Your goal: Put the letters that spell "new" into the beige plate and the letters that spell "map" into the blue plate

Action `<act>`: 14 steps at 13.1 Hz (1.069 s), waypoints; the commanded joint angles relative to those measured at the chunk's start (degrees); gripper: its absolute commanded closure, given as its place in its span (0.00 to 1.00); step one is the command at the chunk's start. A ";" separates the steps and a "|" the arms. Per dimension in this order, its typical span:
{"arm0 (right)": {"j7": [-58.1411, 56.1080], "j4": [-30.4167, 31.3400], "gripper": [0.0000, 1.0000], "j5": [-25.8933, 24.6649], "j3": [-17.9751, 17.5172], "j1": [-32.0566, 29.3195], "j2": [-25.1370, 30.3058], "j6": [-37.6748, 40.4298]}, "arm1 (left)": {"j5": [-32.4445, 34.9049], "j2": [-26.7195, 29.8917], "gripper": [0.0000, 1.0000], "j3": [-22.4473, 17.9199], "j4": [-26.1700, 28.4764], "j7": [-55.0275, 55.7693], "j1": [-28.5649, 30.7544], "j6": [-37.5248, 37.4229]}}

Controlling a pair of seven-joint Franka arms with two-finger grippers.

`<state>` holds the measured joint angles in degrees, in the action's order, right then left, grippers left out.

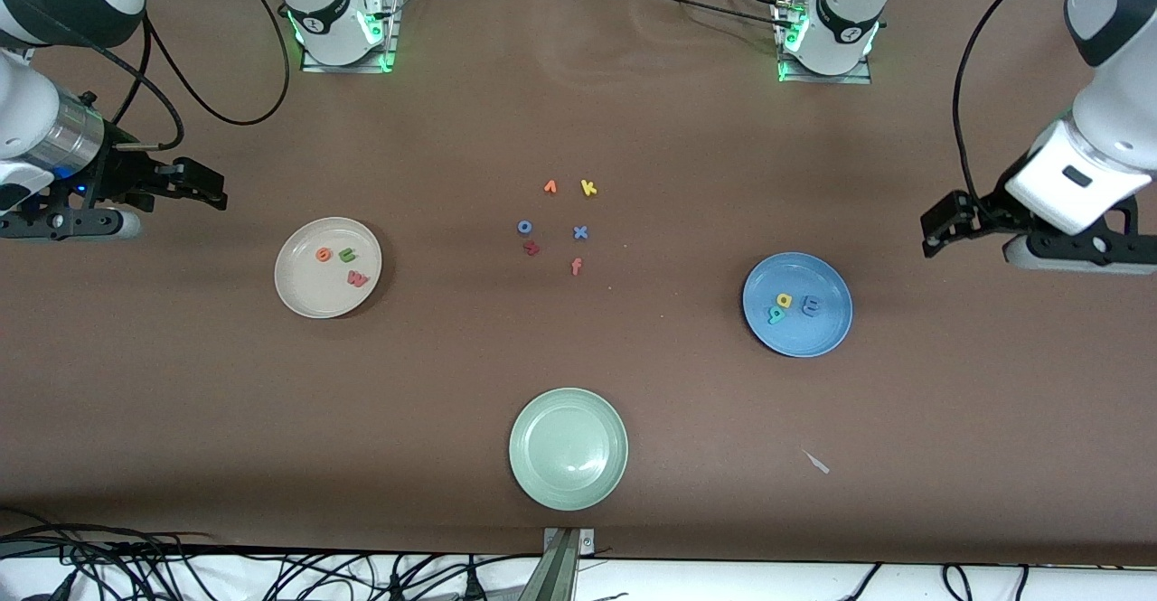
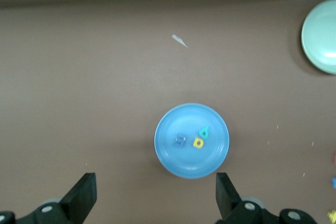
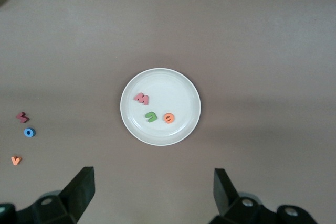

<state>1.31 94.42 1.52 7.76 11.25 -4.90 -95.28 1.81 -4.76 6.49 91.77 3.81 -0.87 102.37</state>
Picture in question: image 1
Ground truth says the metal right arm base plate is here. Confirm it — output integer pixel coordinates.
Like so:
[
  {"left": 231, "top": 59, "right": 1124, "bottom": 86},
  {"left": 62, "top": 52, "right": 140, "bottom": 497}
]
[{"left": 301, "top": 0, "right": 401, "bottom": 74}]

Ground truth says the beige round plate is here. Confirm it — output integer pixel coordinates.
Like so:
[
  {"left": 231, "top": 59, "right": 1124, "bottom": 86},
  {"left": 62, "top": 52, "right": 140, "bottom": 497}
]
[{"left": 274, "top": 217, "right": 383, "bottom": 319}]

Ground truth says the pale green round plate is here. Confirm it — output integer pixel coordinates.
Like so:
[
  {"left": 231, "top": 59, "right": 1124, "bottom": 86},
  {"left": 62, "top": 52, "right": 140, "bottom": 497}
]
[{"left": 508, "top": 388, "right": 629, "bottom": 512}]

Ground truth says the brown table cover sheet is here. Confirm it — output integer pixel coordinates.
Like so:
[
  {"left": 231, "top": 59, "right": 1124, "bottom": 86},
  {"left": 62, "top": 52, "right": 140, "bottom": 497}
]
[{"left": 0, "top": 0, "right": 1157, "bottom": 568}]

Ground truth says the metal table edge bracket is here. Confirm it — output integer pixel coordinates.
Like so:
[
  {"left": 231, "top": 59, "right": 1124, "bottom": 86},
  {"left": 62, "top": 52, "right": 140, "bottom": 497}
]
[{"left": 520, "top": 527, "right": 596, "bottom": 601}]

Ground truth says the black floor cable tangle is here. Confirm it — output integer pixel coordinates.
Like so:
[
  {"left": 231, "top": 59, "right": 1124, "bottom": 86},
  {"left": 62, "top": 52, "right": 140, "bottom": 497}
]
[{"left": 0, "top": 509, "right": 543, "bottom": 601}]

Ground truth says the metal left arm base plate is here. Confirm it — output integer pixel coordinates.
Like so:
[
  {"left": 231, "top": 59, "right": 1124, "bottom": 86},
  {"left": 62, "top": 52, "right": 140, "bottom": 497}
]
[{"left": 777, "top": 0, "right": 874, "bottom": 85}]

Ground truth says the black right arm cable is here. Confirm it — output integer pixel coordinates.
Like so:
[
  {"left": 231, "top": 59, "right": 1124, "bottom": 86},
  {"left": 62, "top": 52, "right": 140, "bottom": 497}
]
[{"left": 54, "top": 0, "right": 292, "bottom": 152}]

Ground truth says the blue round plate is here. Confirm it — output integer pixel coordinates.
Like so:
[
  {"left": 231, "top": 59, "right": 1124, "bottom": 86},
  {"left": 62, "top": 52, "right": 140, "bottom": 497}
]
[{"left": 742, "top": 252, "right": 853, "bottom": 358}]

